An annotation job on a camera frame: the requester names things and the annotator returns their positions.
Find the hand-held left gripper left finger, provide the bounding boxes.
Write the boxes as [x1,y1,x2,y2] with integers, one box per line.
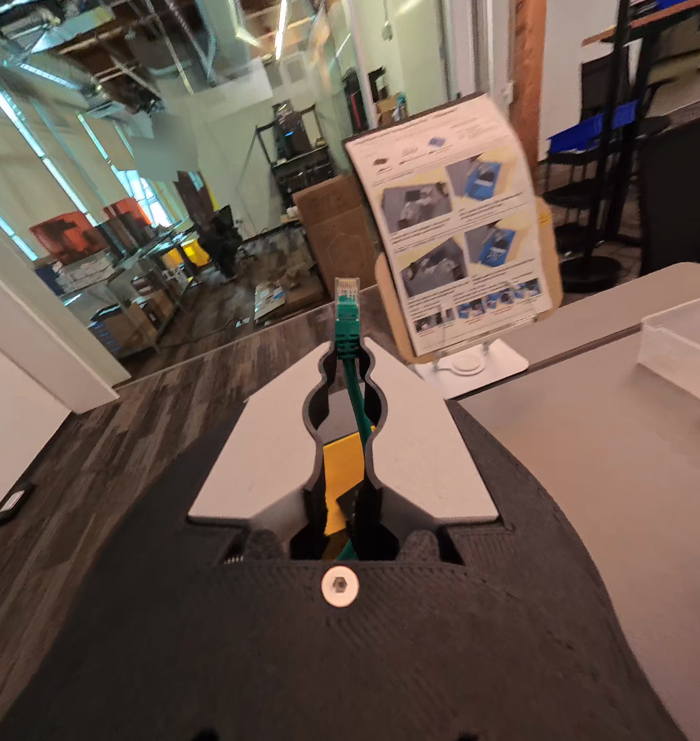
[188,340,334,526]

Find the white stand base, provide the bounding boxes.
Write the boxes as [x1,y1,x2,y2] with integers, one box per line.
[413,338,529,401]

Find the orange printer covers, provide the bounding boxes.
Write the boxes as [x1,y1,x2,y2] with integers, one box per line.
[29,197,154,266]

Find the cardboard backing board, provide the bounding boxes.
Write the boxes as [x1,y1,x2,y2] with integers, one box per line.
[374,196,565,361]

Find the black equipment shelf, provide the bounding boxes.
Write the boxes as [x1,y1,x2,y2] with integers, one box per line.
[255,103,335,216]

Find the wooden post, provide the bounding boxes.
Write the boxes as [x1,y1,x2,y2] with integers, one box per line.
[511,0,548,177]

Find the black office chair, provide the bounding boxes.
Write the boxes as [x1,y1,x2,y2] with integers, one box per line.
[201,204,242,280]

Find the large cardboard box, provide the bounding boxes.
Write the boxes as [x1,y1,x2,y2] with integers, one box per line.
[293,175,381,297]

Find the green ethernet cable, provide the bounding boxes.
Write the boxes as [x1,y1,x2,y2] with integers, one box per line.
[326,277,375,561]

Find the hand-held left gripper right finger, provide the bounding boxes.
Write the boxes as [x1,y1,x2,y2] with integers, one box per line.
[354,338,500,535]

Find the clear plastic container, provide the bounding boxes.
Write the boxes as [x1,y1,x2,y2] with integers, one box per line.
[636,291,700,411]

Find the printed instruction sheet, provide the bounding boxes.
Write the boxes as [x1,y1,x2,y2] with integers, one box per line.
[344,94,559,357]

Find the metal shelving rack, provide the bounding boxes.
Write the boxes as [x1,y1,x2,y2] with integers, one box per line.
[34,217,212,355]

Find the black pole stand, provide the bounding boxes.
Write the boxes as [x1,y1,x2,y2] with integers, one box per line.
[543,0,647,294]

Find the blue storage bins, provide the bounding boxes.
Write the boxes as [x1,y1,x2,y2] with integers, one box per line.
[547,100,641,155]

